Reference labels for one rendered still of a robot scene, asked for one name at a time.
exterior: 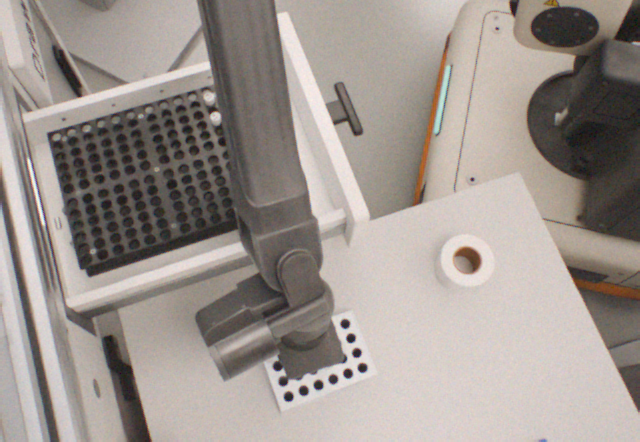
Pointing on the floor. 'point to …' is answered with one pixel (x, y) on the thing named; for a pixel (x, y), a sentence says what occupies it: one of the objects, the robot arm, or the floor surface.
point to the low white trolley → (408, 343)
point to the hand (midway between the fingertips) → (299, 339)
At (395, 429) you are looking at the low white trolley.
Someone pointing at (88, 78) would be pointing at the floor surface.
